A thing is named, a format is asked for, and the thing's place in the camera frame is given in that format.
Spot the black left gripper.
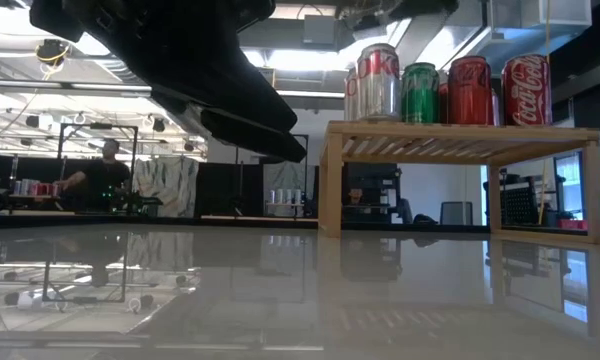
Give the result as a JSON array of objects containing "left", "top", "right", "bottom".
[{"left": 29, "top": 0, "right": 299, "bottom": 133}]

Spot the green Sprite can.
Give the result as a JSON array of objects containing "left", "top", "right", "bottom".
[{"left": 400, "top": 61, "right": 441, "bottom": 124}]

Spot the wooden slatted shelf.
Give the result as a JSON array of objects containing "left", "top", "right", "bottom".
[{"left": 318, "top": 119, "right": 600, "bottom": 245}]

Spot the patterned cloth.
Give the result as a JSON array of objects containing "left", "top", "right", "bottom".
[
  {"left": 262, "top": 162, "right": 309, "bottom": 219},
  {"left": 131, "top": 155, "right": 200, "bottom": 219}
]

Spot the black partition panel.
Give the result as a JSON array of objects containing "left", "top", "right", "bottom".
[{"left": 198, "top": 162, "right": 264, "bottom": 219}]

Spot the black machine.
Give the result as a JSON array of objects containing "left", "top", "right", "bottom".
[{"left": 342, "top": 163, "right": 402, "bottom": 225}]

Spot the long ceiling light bar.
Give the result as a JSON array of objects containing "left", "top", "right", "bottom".
[{"left": 0, "top": 78, "right": 154, "bottom": 96}]

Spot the person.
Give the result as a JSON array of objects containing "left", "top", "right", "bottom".
[{"left": 57, "top": 138, "right": 132, "bottom": 214}]

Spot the black round ceiling device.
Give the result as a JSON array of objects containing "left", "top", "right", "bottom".
[{"left": 34, "top": 38, "right": 71, "bottom": 69}]

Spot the grey bin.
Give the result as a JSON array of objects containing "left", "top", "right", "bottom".
[{"left": 439, "top": 201, "right": 474, "bottom": 226}]

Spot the black pegboard rack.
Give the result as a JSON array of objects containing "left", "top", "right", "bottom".
[{"left": 499, "top": 169, "right": 544, "bottom": 227}]

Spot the black rig frame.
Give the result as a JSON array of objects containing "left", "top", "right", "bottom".
[{"left": 56, "top": 123, "right": 140, "bottom": 216}]

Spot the silver air duct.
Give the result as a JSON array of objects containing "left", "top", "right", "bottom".
[{"left": 439, "top": 0, "right": 594, "bottom": 81}]

